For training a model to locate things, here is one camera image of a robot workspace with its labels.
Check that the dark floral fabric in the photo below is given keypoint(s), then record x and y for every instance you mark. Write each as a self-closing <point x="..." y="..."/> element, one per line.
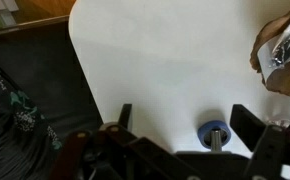
<point x="21" y="116"/>

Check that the small silver metal object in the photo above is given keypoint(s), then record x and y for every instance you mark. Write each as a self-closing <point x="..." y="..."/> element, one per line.
<point x="215" y="140"/>

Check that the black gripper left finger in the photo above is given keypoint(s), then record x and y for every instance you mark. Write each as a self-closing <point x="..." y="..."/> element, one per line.
<point x="126" y="116"/>

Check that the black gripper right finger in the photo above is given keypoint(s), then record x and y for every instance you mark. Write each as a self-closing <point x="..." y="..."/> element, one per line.
<point x="247" y="128"/>

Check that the dark bench seat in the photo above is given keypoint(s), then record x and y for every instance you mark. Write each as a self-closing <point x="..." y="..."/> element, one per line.
<point x="45" y="66"/>

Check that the clear bag with cutlery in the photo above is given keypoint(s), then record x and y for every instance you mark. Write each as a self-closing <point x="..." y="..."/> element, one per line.
<point x="286" y="46"/>

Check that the brown wooden slab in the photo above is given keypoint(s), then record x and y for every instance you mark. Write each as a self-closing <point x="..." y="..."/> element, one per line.
<point x="286" y="83"/>

